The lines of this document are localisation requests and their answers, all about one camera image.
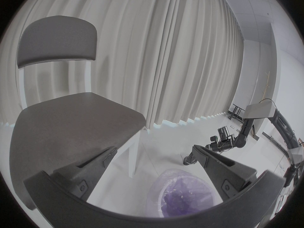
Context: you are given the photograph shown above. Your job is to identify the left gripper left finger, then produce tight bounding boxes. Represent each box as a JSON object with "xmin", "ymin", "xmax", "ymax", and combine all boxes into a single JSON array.
[{"xmin": 52, "ymin": 146, "xmax": 118, "ymax": 200}]

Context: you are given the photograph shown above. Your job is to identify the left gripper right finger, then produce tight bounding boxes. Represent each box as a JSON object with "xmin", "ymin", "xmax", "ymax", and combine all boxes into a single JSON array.
[{"xmin": 191, "ymin": 145, "xmax": 257, "ymax": 200}]

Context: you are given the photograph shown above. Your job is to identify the black plastic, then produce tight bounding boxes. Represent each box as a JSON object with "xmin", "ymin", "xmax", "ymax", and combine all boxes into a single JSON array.
[{"xmin": 183, "ymin": 151, "xmax": 199, "ymax": 166}]

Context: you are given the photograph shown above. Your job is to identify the purple plastic bag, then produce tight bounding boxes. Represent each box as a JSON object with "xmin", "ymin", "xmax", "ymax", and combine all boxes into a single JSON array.
[{"xmin": 145, "ymin": 169, "xmax": 222, "ymax": 219}]

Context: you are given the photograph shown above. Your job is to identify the white trash bin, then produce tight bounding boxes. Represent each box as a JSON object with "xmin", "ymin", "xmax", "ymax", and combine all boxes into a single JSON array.
[{"xmin": 146, "ymin": 170, "xmax": 222, "ymax": 219}]

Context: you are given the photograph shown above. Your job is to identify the grey chair with white legs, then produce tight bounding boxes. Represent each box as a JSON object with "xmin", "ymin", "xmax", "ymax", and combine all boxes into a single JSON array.
[{"xmin": 9, "ymin": 15, "xmax": 146, "ymax": 211}]

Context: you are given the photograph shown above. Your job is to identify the white curtain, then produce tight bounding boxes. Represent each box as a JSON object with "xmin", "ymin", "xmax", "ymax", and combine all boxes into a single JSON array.
[
  {"xmin": 0, "ymin": 0, "xmax": 176, "ymax": 130},
  {"xmin": 146, "ymin": 0, "xmax": 245, "ymax": 130}
]

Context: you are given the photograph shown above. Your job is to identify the black metal frame stand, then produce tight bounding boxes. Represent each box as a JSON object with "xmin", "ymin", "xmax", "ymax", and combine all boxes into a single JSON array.
[{"xmin": 228, "ymin": 104, "xmax": 246, "ymax": 122}]

